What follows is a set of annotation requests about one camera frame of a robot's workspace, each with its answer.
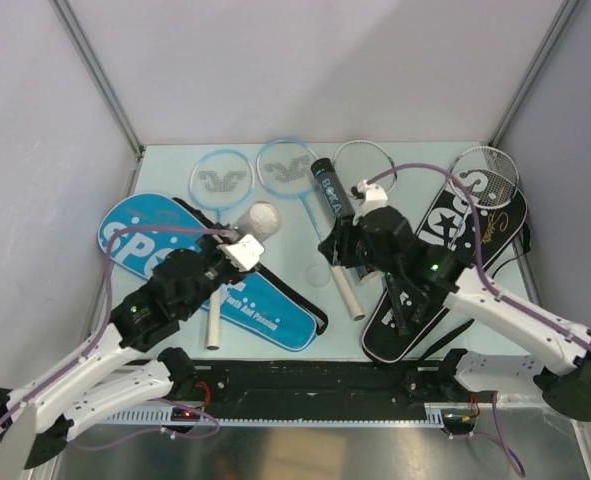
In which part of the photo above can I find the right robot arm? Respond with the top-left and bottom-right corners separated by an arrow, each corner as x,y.
318,207 -> 591,422

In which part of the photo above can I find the white cable duct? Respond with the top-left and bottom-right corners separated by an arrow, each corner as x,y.
99,403 -> 481,429

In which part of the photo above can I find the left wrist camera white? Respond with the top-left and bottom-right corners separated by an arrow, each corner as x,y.
218,234 -> 265,272

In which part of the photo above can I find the right aluminium frame post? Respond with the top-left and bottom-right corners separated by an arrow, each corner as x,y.
488,0 -> 585,147

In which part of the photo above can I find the white racket on black bag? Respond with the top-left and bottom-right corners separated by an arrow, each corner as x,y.
412,146 -> 520,324

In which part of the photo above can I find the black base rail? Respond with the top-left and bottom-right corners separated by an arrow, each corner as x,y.
195,360 -> 467,419

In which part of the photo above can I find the black shuttlecock tube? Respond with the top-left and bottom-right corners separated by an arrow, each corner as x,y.
309,157 -> 376,286

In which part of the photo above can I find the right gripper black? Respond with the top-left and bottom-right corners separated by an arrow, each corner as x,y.
317,214 -> 399,280

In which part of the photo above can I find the white shuttlecock tube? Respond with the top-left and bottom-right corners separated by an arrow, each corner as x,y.
232,201 -> 282,244

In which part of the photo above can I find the blue racket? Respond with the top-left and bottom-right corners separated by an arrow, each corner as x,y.
189,149 -> 254,350
255,138 -> 365,321

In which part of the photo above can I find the clear tube lid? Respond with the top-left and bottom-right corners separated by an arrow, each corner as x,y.
305,264 -> 330,288

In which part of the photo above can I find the blue racket right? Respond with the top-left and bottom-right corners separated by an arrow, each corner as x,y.
255,138 -> 365,321

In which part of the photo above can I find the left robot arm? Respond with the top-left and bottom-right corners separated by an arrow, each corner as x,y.
0,228 -> 264,470

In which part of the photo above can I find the blue racket left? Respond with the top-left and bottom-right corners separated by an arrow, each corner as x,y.
189,149 -> 254,350

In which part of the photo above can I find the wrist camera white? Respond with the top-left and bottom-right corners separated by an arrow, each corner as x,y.
218,234 -> 265,272
351,180 -> 388,217

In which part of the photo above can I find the black racket bag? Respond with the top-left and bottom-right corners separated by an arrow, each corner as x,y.
361,168 -> 528,364

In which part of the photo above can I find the blue racket bag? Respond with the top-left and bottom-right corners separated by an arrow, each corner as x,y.
97,193 -> 328,352

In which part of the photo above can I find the aluminium frame post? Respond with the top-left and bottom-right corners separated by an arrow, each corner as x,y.
48,0 -> 144,161
488,0 -> 585,147

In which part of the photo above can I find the left aluminium frame post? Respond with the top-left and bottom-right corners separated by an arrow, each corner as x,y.
48,0 -> 144,161

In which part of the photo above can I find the white racket with black handle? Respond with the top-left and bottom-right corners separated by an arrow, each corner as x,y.
331,140 -> 395,321

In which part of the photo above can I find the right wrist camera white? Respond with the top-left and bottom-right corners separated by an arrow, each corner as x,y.
351,180 -> 388,217

